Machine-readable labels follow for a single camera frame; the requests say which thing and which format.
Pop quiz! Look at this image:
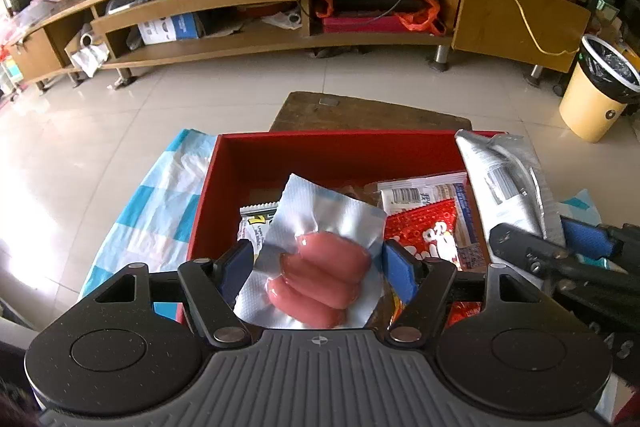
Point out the wooden stool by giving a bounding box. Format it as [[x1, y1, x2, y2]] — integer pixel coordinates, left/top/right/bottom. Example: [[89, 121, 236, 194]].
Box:
[[269, 92, 473, 135]]

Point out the white bread packet blue print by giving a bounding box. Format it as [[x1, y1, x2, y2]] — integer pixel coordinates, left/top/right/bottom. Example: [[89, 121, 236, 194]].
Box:
[[377, 172, 488, 270]]

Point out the yellow trash bin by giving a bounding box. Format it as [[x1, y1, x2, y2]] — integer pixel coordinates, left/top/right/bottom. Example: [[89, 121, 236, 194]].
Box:
[[559, 34, 640, 144]]

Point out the red cardboard box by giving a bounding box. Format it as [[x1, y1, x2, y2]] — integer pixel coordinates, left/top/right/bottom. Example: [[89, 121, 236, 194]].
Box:
[[175, 130, 501, 328]]

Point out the wooden tv stand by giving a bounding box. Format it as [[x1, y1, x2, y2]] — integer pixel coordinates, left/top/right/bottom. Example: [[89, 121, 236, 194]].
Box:
[[10, 0, 593, 82]]

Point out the blue white checkered tablecloth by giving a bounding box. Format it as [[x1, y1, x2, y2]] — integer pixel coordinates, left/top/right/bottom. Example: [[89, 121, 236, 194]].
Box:
[[80, 129, 636, 425]]

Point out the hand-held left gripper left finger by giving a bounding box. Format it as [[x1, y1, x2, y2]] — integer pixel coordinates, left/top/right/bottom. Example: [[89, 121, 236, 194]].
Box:
[[95, 239, 253, 350]]

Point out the blue white carton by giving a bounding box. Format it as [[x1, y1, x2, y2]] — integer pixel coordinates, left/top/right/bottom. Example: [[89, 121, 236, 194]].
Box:
[[137, 14, 203, 45]]

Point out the flat red box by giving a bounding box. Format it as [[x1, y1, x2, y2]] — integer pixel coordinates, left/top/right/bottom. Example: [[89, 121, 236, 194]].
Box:
[[322, 14, 416, 35]]

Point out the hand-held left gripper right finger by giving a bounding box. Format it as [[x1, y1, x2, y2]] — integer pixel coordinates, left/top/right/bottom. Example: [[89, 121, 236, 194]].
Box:
[[382, 239, 541, 348]]

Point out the silver foil packet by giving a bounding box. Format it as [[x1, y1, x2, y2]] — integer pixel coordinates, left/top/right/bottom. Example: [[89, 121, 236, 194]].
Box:
[[454, 129, 563, 243]]

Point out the pink sausage packet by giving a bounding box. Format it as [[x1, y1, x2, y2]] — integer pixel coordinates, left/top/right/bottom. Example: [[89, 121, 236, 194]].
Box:
[[234, 173, 388, 330]]

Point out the red snack packet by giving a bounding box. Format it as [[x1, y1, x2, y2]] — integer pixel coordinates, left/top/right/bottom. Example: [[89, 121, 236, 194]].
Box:
[[382, 199, 483, 328]]

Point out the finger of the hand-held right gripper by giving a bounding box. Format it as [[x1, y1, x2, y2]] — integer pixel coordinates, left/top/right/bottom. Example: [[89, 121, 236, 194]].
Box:
[[562, 217, 640, 275], [489, 223, 566, 280]]

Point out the green white snack packet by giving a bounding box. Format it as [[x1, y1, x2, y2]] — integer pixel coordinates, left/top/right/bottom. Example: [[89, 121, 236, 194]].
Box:
[[239, 202, 280, 253]]

